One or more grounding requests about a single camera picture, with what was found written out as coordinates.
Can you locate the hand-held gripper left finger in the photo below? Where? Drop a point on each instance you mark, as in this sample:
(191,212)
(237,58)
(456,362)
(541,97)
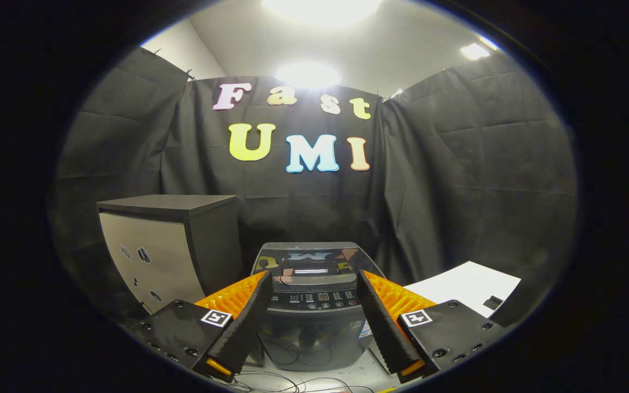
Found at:
(241,327)

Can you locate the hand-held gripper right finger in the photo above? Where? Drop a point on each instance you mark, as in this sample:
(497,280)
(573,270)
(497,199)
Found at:
(383,327)

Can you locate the grey washing machine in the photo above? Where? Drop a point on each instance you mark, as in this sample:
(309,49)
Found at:
(314,333)

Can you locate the white board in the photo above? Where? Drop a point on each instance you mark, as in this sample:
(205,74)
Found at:
(456,284)

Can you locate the grey cabinet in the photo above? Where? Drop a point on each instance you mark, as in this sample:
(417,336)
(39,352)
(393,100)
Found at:
(156,256)

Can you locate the small dark object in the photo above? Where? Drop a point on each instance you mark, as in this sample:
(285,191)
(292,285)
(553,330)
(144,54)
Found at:
(492,302)

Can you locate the black backdrop cloth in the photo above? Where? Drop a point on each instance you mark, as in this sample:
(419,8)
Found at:
(456,174)

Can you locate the ceiling light panel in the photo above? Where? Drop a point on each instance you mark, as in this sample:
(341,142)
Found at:
(308,75)
(320,8)
(396,94)
(474,51)

